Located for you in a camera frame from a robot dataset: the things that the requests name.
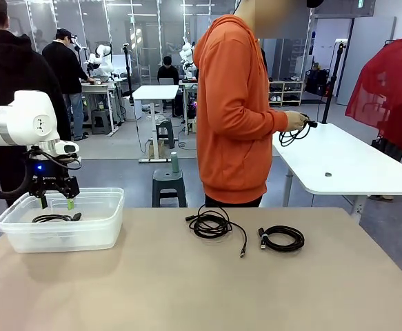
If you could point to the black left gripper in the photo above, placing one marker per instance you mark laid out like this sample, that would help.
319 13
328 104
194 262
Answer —
49 169

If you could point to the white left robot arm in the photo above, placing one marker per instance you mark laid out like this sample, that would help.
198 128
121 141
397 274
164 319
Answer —
25 117

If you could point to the person's right forearm orange sleeve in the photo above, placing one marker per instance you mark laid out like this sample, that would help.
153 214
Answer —
262 120

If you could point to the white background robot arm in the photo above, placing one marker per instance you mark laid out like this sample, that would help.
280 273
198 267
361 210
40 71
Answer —
102 55
187 55

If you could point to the person's right hand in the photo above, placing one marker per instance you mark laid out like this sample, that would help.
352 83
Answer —
297 120

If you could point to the clear plastic storage bin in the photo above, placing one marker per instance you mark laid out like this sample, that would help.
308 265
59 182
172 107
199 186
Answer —
83 234

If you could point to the grey plastic stool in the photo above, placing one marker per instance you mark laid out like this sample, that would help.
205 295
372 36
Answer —
100 115

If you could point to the dark green plastic stool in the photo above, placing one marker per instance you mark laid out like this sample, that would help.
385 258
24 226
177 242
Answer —
164 125
168 177

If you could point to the grey workbench desk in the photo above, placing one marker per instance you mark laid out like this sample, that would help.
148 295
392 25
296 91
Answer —
97 86

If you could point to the green bottle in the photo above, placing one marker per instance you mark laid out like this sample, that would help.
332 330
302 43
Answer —
175 163

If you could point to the man with black cap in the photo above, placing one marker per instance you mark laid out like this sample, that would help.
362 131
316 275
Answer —
64 69

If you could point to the white standing desk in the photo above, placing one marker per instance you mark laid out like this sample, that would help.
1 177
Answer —
156 91

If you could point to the person in black hoodie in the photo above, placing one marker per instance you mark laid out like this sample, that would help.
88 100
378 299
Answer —
11 58

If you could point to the grey laptop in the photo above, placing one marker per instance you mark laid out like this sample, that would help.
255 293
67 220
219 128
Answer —
166 81

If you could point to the seated person in black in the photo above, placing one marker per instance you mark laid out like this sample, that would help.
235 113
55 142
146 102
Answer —
168 70

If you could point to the person in orange hoodie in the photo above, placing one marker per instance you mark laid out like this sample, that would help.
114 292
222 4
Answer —
228 138

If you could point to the wooden shoe shelf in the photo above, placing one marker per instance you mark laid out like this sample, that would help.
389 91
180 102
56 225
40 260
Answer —
285 91

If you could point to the black equipment bags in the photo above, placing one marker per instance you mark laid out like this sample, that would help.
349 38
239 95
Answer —
316 82

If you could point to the large white table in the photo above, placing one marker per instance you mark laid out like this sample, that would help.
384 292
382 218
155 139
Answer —
342 155

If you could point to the black tripod pole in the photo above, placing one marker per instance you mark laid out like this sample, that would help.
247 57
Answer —
331 89

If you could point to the black camera tripod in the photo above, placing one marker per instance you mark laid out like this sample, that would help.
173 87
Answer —
128 69

